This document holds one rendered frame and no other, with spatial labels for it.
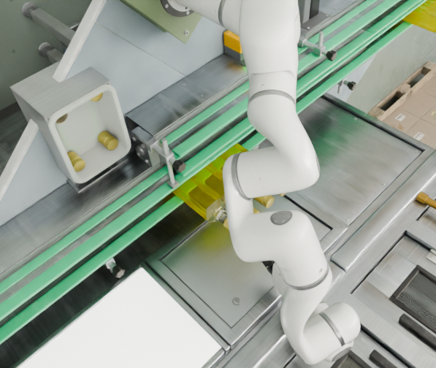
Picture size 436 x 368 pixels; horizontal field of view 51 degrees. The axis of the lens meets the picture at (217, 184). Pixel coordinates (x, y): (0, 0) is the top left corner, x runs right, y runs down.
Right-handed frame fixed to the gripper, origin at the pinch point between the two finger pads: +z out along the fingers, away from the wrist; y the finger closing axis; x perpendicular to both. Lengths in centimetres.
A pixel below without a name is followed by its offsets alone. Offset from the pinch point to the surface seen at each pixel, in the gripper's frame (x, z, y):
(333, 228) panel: -24.2, 2.6, -12.2
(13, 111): 43, 113, -18
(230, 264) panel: 6.3, 7.8, -12.4
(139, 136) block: 14.5, 37.7, 15.7
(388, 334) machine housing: -17.4, -27.7, -14.9
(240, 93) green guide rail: -17.3, 40.3, 13.4
